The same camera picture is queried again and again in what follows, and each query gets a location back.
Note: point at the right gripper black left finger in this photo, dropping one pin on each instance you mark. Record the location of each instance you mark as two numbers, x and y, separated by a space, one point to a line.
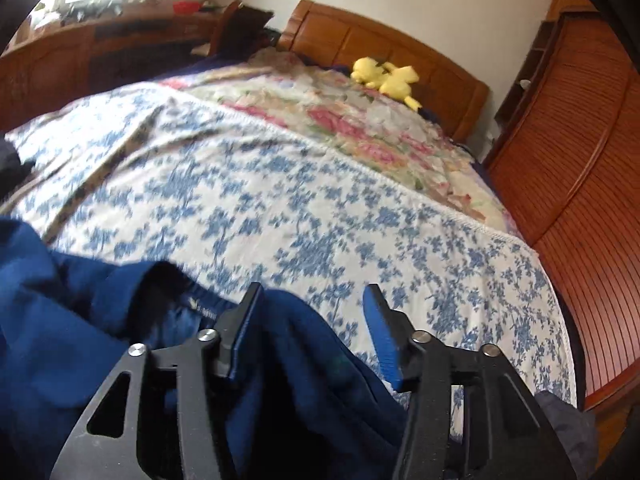
118 427

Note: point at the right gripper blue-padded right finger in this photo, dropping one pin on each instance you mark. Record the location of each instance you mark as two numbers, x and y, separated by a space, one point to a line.
470 415

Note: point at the navy blue suit jacket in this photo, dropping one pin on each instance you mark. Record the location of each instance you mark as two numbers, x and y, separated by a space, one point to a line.
302 406

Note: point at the dark grey folded garment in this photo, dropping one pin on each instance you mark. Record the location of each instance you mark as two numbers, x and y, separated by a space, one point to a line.
576 431

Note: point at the blue floral white bedspread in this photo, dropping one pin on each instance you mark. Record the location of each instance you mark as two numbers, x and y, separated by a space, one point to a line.
147 172

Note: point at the wooden louvered wardrobe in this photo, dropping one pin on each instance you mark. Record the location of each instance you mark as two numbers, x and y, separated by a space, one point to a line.
567 169

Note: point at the black folded garment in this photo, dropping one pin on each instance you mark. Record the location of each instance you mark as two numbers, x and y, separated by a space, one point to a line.
13 172

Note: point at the wooden headboard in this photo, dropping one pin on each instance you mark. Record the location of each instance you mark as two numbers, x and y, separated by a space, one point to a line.
330 36

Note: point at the yellow plush toy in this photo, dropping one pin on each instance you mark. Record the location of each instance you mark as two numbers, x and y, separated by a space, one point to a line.
388 79

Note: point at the pink floral quilt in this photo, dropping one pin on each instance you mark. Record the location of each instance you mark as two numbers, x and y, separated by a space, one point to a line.
329 107

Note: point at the wooden desk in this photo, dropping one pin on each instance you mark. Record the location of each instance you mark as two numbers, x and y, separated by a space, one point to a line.
48 72

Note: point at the wooden chair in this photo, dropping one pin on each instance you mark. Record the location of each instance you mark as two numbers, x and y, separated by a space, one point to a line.
237 28

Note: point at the red bowl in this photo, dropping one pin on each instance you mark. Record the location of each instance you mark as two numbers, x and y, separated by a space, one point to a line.
186 7

